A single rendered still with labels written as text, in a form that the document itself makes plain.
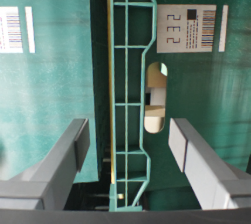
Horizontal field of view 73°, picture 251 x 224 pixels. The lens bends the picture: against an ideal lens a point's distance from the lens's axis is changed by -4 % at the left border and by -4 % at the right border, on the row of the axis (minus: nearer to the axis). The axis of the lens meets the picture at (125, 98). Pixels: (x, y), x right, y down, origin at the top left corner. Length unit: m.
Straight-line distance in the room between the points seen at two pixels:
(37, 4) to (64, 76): 0.11
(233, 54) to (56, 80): 0.27
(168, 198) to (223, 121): 0.26
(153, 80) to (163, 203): 0.29
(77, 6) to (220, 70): 0.23
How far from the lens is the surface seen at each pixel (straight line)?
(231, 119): 0.33
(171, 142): 0.16
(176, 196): 0.51
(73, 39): 0.27
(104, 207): 1.62
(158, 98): 0.50
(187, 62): 0.27
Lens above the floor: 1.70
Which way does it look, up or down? level
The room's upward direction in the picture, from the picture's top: 90 degrees counter-clockwise
